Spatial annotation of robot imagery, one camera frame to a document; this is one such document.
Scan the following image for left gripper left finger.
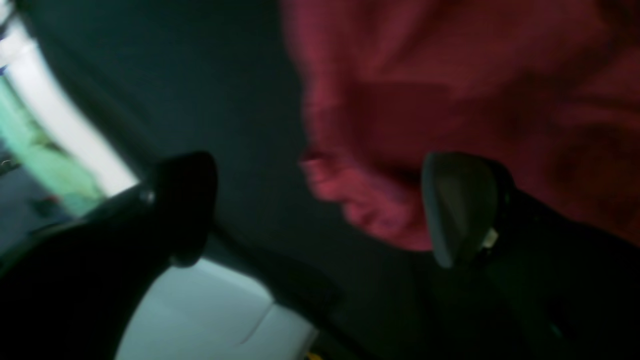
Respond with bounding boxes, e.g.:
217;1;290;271
0;152;218;360

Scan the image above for black table cloth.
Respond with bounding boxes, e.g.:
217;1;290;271
17;0;526;360

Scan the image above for red long-sleeve T-shirt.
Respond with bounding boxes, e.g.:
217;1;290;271
279;0;639;251

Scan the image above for white foam block left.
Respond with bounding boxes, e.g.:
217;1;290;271
1;0;139;198

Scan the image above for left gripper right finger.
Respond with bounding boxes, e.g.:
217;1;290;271
421;152;639;360

